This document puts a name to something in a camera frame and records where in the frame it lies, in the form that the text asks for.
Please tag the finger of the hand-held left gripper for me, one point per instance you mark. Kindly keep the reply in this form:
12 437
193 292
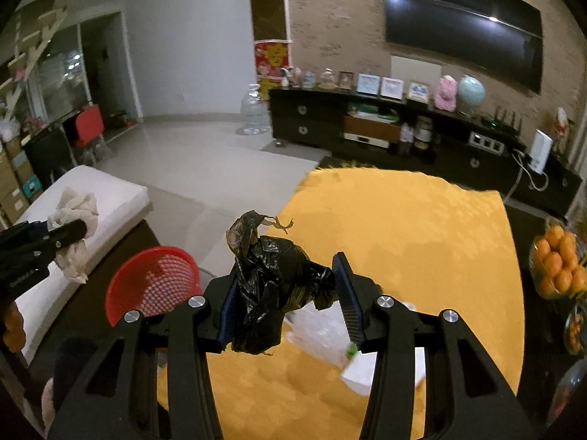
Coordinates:
59 234

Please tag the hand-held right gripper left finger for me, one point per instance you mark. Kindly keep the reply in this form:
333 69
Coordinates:
225 321

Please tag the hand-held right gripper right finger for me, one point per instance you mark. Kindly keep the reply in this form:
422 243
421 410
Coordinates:
346 293

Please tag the beige paper towel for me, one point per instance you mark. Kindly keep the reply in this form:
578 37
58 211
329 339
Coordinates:
75 206

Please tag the black plastic bag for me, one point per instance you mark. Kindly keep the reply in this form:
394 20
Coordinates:
270 275

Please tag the red mesh basket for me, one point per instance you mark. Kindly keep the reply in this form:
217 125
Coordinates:
151 275

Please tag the person's left forearm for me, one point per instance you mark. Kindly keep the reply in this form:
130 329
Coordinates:
10 325

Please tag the white plastic bag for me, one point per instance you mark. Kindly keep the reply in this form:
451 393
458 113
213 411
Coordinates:
321 330

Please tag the stack of cardboard boxes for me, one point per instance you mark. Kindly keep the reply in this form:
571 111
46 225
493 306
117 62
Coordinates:
18 178

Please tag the yellow rug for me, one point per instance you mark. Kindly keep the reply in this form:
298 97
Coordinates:
412 247

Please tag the white box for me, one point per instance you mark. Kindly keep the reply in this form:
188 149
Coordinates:
362 373

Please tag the black desk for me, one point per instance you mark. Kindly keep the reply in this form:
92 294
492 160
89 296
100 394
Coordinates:
48 146

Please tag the red chair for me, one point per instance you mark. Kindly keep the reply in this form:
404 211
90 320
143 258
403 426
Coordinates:
89 123

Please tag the silver media player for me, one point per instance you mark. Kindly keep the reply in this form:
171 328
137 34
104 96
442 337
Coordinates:
367 140

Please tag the dark television cabinet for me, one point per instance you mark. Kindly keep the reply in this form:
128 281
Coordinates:
316 114

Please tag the green book stack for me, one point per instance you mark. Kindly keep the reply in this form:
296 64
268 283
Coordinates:
371 112

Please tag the large clear water jug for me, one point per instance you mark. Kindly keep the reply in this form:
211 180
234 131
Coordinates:
254 110

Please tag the white socket panel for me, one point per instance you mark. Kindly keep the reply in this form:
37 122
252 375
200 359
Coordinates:
486 142

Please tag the pile of oranges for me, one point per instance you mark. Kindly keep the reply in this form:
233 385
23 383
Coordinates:
555 261

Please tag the glass dome ornament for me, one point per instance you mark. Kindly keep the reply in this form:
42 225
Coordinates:
328 79

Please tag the glass jar ornament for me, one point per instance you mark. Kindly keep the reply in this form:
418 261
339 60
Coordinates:
308 79

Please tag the pink plush toy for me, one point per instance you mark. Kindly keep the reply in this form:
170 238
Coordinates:
445 94

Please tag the black router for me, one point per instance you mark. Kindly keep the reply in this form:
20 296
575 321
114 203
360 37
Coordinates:
500 124

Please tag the pale blue globe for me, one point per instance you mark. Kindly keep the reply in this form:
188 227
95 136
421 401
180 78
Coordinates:
471 90

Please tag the white tower device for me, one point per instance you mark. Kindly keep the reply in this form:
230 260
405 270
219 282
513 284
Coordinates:
541 149

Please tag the red white figurine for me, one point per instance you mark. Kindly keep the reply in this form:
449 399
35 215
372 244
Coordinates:
562 128

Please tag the wooden wall shelf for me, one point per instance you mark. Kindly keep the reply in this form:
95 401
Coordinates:
41 32

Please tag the blue picture frame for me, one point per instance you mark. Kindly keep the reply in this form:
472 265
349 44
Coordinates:
368 85

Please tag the white picture frame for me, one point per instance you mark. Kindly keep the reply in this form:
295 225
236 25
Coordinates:
419 91
391 88

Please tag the small brown photo frame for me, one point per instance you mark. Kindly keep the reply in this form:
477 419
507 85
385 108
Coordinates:
345 81

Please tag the white wall panel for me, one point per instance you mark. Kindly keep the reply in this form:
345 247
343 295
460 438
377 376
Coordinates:
415 68

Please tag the red wall poster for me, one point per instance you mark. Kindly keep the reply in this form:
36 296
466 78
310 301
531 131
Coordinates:
270 57

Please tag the black wall television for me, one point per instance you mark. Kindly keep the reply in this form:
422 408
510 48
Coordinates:
458 23

